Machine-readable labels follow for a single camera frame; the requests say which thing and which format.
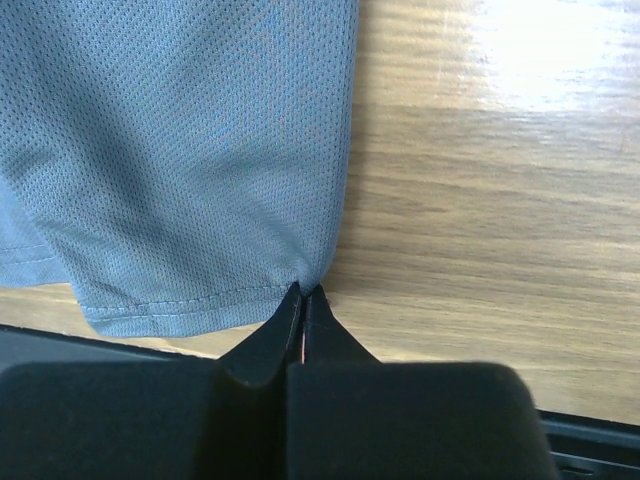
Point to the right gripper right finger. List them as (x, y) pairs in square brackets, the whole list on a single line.
[(351, 416)]

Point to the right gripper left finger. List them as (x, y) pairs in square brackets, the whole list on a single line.
[(74, 408)]

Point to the dark grey t-shirt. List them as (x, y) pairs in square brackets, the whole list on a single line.
[(180, 164)]

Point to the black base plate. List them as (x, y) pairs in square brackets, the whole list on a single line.
[(582, 447)]

